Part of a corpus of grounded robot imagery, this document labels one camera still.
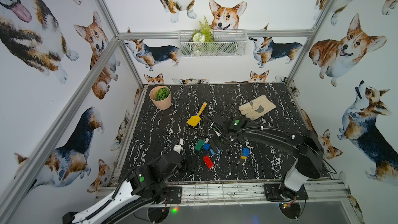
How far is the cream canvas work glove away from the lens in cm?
105

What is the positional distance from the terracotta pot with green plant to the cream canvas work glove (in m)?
0.49

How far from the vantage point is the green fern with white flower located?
0.81m

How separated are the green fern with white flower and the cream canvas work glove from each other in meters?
0.50

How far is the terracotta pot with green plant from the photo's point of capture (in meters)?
1.01

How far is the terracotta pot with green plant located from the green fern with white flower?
0.38 metres
